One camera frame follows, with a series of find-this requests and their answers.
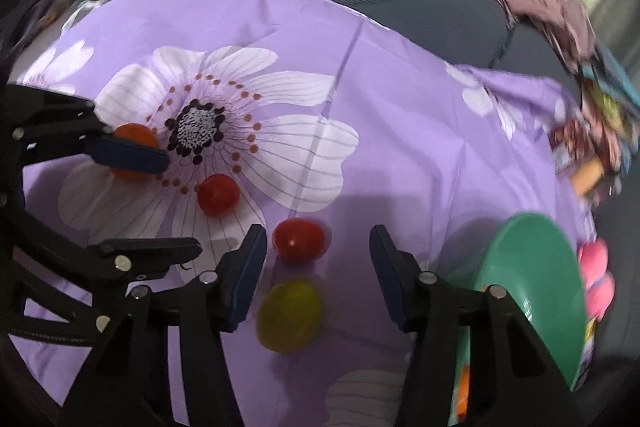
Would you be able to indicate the patterned snack packet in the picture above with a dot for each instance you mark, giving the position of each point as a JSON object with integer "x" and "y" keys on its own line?
{"x": 570, "y": 142}

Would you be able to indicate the pink plush toy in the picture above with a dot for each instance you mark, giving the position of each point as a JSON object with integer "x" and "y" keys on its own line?
{"x": 595, "y": 277}

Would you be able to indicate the green plastic bowl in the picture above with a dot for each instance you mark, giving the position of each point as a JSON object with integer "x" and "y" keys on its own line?
{"x": 540, "y": 287}

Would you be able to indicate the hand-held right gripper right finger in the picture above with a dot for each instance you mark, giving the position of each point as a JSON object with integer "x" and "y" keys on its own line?
{"x": 392, "y": 282}

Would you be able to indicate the large orange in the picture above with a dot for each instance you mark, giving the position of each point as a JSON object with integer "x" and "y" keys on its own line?
{"x": 462, "y": 389}

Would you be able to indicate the grey recliner sofa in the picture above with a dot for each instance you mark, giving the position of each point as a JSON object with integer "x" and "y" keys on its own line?
{"x": 620, "y": 217}

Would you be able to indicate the purple floral tablecloth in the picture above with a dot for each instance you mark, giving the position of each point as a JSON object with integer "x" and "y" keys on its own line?
{"x": 400, "y": 132}

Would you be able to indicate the pile of pink clothes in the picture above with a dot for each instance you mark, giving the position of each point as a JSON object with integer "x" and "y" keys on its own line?
{"x": 545, "y": 2}

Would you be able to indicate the small orange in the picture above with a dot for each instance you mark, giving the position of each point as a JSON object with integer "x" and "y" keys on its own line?
{"x": 134, "y": 136}

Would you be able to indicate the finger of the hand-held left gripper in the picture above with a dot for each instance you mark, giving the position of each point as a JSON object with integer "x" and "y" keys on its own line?
{"x": 145, "y": 254}
{"x": 132, "y": 157}

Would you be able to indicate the red cherry tomato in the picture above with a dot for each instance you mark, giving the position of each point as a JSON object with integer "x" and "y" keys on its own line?
{"x": 217, "y": 194}
{"x": 298, "y": 240}

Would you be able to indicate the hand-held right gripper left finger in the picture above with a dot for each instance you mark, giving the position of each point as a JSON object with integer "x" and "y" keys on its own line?
{"x": 245, "y": 277}

